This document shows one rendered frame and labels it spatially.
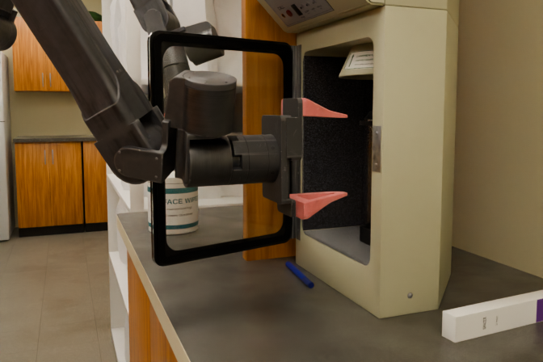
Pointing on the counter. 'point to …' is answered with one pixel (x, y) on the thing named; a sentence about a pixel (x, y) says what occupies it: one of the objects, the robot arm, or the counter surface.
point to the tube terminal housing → (401, 137)
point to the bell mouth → (359, 63)
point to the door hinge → (296, 160)
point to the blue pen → (300, 275)
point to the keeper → (376, 148)
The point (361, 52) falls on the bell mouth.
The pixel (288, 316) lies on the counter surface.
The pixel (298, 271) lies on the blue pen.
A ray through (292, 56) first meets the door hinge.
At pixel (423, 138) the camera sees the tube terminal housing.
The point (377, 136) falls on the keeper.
